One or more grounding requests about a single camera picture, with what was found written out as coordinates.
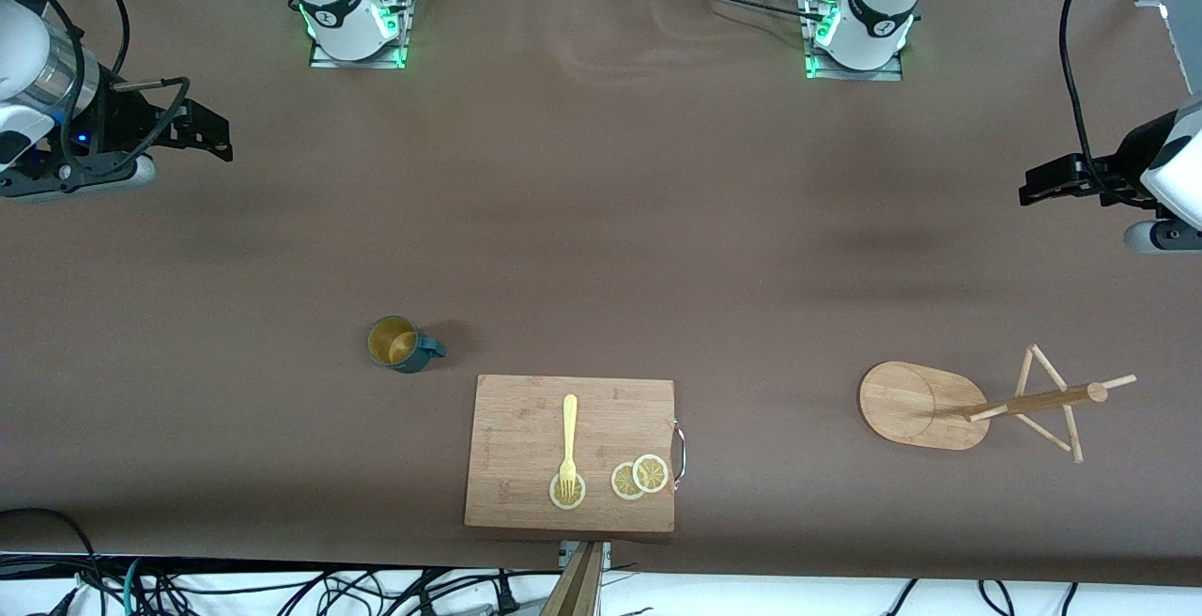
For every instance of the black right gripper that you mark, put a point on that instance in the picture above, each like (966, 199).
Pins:
(120, 118)

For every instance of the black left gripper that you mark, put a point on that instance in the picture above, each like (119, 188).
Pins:
(1130, 159)

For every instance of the teal mug with yellow inside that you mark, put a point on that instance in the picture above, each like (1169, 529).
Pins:
(413, 360)

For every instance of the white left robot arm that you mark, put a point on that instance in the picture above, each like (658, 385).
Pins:
(878, 6)

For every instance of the wooden mug rack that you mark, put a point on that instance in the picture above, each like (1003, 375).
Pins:
(906, 405)

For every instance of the bamboo cutting board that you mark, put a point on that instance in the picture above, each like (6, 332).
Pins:
(516, 438)

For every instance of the yellow plastic fork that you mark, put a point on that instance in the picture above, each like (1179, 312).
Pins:
(569, 428)

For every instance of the lemon slice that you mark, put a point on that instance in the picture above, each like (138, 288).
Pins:
(556, 500)
(651, 473)
(622, 485)

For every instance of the black plug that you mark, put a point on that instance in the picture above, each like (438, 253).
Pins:
(507, 597)

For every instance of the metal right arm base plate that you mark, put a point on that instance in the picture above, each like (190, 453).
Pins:
(324, 61)

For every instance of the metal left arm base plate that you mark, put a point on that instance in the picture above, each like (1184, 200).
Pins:
(887, 75)

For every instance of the metal bracket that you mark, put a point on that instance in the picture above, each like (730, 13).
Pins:
(605, 555)

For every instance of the wooden post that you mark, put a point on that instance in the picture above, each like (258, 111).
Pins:
(575, 588)

